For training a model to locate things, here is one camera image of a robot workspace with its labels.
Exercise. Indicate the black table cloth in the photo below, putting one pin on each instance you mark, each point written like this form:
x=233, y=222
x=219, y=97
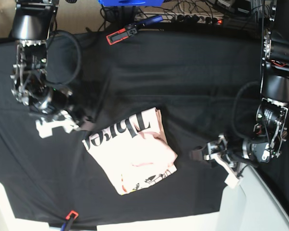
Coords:
x=192, y=78

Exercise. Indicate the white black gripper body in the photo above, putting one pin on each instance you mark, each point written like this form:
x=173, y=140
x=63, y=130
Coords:
x=231, y=154

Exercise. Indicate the orange black clamp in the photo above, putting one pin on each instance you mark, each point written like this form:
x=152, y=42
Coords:
x=132, y=29

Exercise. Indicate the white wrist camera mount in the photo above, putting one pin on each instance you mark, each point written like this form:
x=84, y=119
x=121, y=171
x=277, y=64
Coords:
x=233, y=180

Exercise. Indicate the metal black gripper body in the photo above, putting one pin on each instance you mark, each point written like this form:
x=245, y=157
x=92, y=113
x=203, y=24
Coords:
x=46, y=123

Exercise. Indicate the robot arm left side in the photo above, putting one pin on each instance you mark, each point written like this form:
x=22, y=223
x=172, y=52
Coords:
x=270, y=129

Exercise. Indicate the blue box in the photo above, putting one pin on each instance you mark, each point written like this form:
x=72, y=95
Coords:
x=138, y=3

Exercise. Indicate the pink T-shirt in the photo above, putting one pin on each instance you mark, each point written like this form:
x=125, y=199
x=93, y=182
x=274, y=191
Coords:
x=133, y=153

